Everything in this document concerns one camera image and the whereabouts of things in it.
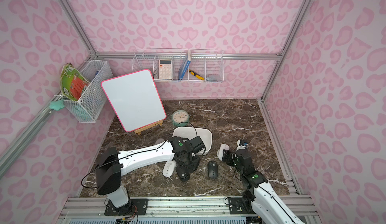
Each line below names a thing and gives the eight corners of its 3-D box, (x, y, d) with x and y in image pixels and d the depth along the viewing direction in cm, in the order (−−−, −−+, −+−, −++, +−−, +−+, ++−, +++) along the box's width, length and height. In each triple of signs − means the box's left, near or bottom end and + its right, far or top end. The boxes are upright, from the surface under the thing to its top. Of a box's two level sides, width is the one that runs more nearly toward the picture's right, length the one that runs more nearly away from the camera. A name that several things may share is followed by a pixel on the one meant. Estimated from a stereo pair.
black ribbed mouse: (208, 178, 84) (208, 177, 82) (207, 162, 89) (207, 160, 88) (218, 178, 84) (219, 177, 82) (217, 162, 89) (217, 160, 88)
